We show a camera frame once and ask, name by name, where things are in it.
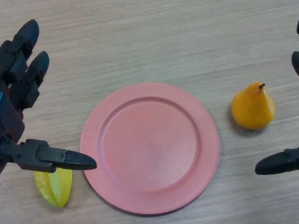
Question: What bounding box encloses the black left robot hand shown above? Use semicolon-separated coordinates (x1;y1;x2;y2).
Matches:
0;16;98;177

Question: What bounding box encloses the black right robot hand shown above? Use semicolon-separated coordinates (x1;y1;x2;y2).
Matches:
245;20;299;177

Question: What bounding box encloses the yellow pear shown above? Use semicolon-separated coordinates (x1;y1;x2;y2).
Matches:
229;81;277;132

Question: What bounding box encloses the pink round plate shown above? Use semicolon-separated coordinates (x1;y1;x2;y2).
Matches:
76;78;225;220

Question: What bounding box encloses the yellow starfruit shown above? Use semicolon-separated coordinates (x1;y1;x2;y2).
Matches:
33;167;75;210

